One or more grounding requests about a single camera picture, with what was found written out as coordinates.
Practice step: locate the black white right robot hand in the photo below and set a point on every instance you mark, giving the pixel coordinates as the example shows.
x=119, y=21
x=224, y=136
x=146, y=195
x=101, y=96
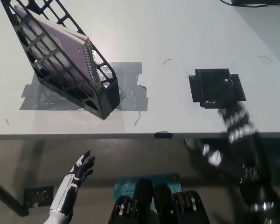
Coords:
x=235, y=126

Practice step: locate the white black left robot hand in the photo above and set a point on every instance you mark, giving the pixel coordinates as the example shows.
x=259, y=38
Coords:
x=67, y=186

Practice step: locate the purple spiral notebook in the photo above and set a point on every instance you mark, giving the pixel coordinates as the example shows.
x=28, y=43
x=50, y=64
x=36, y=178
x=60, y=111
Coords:
x=65, y=44

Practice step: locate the black lattice file shelf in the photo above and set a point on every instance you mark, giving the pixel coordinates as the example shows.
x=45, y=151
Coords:
x=107, y=98

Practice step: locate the black tape patch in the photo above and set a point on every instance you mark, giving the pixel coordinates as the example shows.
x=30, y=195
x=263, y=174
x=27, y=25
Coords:
x=214, y=86

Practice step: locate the teal cardboard box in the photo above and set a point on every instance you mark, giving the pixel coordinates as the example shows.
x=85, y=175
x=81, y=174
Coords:
x=124, y=186

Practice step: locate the black table leg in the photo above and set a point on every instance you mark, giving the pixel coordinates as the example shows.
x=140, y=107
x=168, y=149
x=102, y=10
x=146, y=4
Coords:
x=7, y=197

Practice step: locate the grey duct tape patch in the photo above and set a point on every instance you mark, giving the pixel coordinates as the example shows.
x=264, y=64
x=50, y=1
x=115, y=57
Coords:
x=133, y=98

